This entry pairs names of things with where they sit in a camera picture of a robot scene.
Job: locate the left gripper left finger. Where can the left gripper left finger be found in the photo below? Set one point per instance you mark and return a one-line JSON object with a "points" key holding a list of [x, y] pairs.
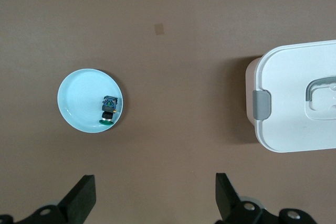
{"points": [[76, 203]]}

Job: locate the white lidded lunch box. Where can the white lidded lunch box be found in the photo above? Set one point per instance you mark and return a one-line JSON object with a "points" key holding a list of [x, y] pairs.
{"points": [[288, 119]]}

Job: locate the light blue round plate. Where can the light blue round plate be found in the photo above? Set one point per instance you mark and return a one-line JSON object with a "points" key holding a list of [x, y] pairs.
{"points": [[78, 98]]}

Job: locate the brown tape patch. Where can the brown tape patch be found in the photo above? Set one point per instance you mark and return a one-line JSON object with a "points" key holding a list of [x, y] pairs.
{"points": [[158, 29]]}

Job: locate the green push button switch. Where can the green push button switch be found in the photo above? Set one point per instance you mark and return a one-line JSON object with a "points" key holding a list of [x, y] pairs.
{"points": [[109, 108]]}

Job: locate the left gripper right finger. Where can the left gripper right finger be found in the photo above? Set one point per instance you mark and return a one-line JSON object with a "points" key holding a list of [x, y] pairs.
{"points": [[228, 203]]}

